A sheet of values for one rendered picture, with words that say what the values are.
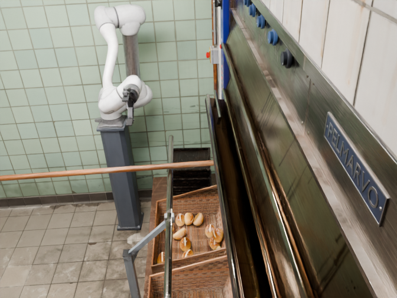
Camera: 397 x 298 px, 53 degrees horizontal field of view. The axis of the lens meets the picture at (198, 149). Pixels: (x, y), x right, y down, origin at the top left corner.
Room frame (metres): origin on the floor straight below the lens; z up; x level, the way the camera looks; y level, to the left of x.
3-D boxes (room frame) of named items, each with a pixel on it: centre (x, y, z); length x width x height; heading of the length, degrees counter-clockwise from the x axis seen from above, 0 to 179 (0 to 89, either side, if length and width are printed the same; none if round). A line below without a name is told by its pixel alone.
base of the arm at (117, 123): (2.62, 0.65, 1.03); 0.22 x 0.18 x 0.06; 88
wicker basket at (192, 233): (1.73, 0.05, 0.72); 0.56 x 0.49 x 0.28; 1
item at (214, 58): (2.66, -0.15, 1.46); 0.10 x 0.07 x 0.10; 1
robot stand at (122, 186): (2.62, 0.63, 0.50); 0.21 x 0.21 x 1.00; 88
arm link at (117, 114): (2.62, 0.62, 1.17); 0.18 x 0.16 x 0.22; 114
